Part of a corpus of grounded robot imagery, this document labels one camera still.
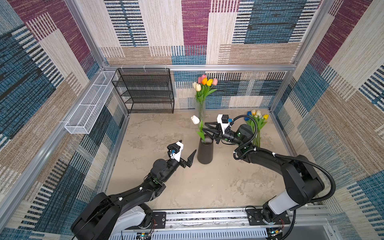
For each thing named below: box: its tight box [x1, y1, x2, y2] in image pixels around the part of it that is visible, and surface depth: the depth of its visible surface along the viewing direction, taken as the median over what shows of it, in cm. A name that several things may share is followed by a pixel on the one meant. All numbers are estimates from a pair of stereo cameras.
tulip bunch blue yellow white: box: [244, 109, 269, 147], surface depth 113 cm
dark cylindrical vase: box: [197, 134, 214, 165], surface depth 91 cm
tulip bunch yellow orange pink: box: [199, 77, 218, 104], surface depth 96 cm
